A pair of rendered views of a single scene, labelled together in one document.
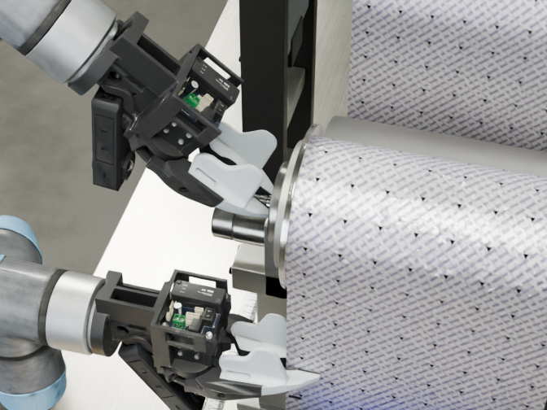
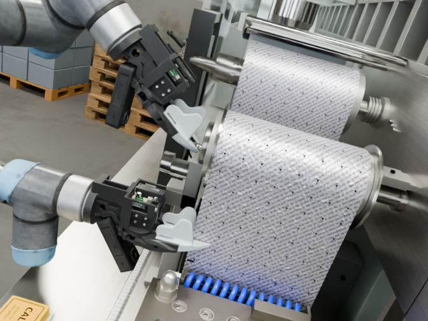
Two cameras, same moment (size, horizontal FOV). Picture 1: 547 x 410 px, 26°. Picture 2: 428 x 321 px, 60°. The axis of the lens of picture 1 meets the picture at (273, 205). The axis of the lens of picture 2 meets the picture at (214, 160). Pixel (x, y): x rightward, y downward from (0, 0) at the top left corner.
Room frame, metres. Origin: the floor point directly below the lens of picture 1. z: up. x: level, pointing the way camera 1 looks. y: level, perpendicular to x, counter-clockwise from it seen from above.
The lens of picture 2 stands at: (0.15, 0.11, 1.47)
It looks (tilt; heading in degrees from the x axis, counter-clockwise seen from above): 23 degrees down; 347
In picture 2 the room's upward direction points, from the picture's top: 15 degrees clockwise
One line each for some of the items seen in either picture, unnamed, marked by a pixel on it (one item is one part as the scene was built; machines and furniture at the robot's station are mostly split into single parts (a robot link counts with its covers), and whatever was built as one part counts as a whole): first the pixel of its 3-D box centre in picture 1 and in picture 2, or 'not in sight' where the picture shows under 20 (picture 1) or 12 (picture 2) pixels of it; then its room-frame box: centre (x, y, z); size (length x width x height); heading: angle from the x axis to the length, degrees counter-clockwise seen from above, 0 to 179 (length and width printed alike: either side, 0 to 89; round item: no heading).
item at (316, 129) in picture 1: (302, 206); (216, 145); (0.72, -0.03, 1.25); 0.15 x 0.01 x 0.15; 165
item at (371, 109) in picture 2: not in sight; (365, 109); (0.89, -0.37, 1.34); 0.07 x 0.07 x 0.07; 75
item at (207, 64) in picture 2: not in sight; (202, 63); (0.99, -0.01, 1.34); 0.06 x 0.03 x 0.03; 75
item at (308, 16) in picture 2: not in sight; (295, 9); (1.39, -0.31, 1.50); 0.14 x 0.14 x 0.06
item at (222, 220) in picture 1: (226, 217); (167, 162); (0.78, 0.04, 1.18); 0.04 x 0.02 x 0.04; 165
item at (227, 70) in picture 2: not in sight; (228, 70); (0.97, -0.06, 1.34); 0.06 x 0.06 x 0.06; 75
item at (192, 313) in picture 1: (164, 325); (127, 208); (0.70, 0.10, 1.12); 0.12 x 0.08 x 0.09; 75
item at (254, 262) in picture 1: (265, 310); (173, 223); (0.77, 0.01, 1.05); 0.06 x 0.05 x 0.31; 75
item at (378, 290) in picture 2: not in sight; (306, 132); (1.67, -0.64, 1.02); 2.24 x 0.04 x 0.24; 165
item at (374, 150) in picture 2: not in sight; (359, 186); (0.66, -0.27, 1.25); 0.15 x 0.01 x 0.15; 165
